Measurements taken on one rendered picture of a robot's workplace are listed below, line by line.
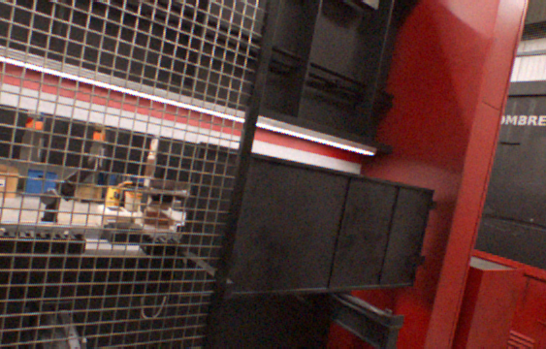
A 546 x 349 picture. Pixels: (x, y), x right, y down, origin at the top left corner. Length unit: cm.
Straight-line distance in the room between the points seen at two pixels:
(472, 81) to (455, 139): 25
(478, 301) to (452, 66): 116
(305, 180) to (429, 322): 95
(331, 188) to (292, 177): 18
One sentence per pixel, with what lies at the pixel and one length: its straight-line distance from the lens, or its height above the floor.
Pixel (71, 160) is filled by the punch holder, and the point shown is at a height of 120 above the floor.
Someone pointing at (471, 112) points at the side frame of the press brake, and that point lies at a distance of 189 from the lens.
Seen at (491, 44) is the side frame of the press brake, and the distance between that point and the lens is 197.
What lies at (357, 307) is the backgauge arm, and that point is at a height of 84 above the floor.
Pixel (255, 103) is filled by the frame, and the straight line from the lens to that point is 83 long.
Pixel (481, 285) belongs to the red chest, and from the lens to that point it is 226.
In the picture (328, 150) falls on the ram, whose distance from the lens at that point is 198.
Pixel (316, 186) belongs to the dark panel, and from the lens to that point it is 131.
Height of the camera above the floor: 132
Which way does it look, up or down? 3 degrees down
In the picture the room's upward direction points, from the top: 11 degrees clockwise
